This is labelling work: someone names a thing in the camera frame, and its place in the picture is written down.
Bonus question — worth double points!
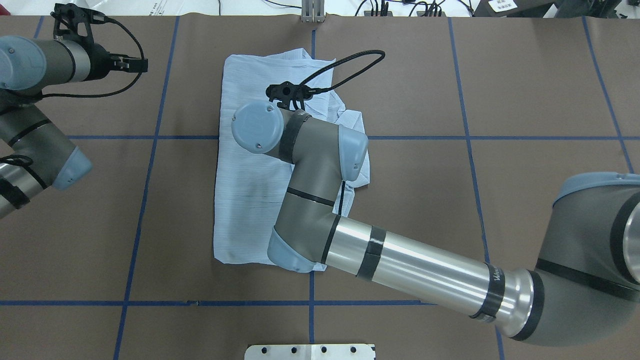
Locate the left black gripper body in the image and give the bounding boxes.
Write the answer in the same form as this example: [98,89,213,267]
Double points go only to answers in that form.
[90,43,124,81]

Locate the light blue button shirt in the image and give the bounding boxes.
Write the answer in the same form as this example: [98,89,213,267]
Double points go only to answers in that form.
[213,48,372,272]

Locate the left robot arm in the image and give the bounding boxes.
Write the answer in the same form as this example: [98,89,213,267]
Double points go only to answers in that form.
[0,32,148,217]

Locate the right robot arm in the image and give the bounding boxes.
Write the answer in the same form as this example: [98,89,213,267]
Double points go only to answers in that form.
[231,101,639,347]

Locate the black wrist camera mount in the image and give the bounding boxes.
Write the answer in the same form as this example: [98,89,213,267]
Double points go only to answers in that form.
[50,3,109,46]

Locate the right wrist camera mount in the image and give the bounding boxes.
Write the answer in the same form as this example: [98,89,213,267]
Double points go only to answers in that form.
[265,80,317,110]

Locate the aluminium frame post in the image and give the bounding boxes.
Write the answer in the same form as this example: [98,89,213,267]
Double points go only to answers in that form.
[301,0,326,24]

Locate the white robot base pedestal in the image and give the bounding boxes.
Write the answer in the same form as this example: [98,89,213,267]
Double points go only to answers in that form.
[244,343,377,360]

